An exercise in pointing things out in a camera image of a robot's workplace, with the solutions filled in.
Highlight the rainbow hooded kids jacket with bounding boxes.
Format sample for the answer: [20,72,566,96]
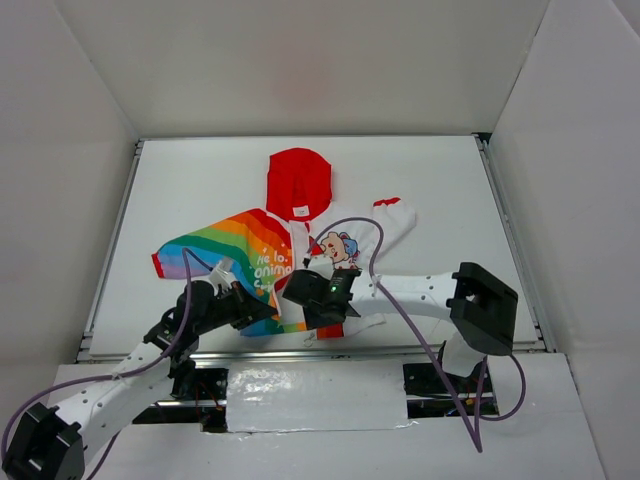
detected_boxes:
[151,148,417,340]

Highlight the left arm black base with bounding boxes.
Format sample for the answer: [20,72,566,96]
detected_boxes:
[170,368,228,433]

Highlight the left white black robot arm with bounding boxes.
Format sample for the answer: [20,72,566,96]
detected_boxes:
[2,281,277,479]

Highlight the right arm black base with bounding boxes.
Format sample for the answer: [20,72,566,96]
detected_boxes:
[403,363,479,409]

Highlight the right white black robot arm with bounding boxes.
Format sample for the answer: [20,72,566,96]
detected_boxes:
[283,262,518,391]

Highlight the white foil covered panel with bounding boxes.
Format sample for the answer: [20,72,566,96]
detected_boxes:
[226,360,411,433]

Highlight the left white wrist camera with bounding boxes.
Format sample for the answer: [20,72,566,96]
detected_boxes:
[208,257,238,296]

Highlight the aluminium front rail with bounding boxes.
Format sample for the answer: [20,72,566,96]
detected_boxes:
[75,341,546,364]

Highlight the aluminium rail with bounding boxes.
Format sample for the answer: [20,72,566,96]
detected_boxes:
[75,139,145,363]
[473,132,558,353]
[75,341,546,364]

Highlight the aluminium left side rail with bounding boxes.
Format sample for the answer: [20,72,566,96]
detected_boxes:
[75,139,145,363]

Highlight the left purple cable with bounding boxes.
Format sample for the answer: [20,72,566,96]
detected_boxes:
[0,246,221,480]

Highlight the purple cable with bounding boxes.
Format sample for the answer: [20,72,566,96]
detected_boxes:
[0,246,221,480]
[304,216,527,454]

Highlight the aluminium right side rail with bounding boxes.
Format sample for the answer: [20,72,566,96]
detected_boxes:
[473,132,558,353]

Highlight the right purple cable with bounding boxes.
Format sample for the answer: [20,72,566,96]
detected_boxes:
[304,216,527,454]

